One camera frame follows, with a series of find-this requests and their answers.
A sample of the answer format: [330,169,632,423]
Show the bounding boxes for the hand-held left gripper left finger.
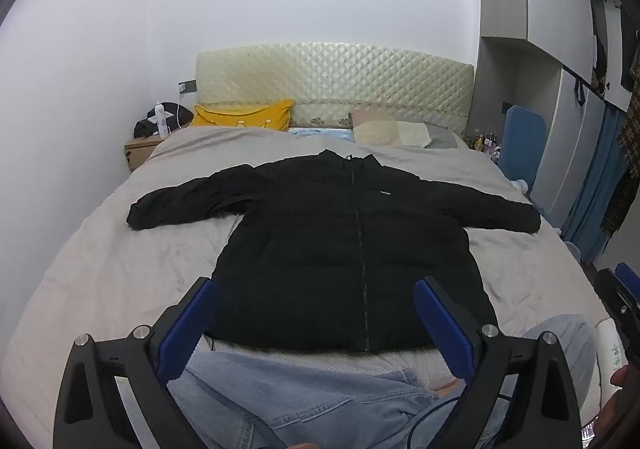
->
[52,276,219,449]

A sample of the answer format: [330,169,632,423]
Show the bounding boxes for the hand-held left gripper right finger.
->
[412,276,583,449]

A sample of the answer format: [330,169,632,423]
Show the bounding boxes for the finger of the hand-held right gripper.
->
[596,263,640,330]

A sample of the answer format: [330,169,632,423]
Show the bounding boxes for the black puffer jacket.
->
[126,149,542,354]

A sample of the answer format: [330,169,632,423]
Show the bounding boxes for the person's right hand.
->
[595,365,633,436]

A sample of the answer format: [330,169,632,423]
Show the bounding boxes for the bed with grey sheet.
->
[10,126,616,430]

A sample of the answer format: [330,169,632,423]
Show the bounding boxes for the brown patterned hanging garment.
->
[600,79,640,240]

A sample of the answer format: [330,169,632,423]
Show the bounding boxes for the blue curtain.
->
[560,104,631,262]

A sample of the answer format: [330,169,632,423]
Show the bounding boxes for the person's legs in blue jeans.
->
[170,314,598,449]

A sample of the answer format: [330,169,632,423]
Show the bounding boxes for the blue padded board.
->
[497,105,547,200]

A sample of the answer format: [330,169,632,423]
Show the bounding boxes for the wooden nightstand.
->
[124,136,166,172]

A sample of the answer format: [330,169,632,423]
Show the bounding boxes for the grey pillow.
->
[425,124,468,150]

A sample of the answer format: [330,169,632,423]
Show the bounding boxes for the group of cosmetic bottles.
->
[470,129,501,157]

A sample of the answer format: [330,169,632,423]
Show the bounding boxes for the black bag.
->
[133,102,194,138]

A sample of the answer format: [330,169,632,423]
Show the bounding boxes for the beige pillow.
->
[352,121,403,146]

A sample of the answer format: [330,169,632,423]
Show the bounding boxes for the yellow pillow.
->
[191,99,295,132]

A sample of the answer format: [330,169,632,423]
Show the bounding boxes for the pink pillow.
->
[348,109,401,127]

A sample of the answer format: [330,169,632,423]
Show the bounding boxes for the light blue bed sheet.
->
[289,127,356,142]

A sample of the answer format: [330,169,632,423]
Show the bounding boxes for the cream quilted headboard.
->
[195,41,475,137]

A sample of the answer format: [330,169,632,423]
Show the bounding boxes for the white charging cable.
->
[166,104,193,134]

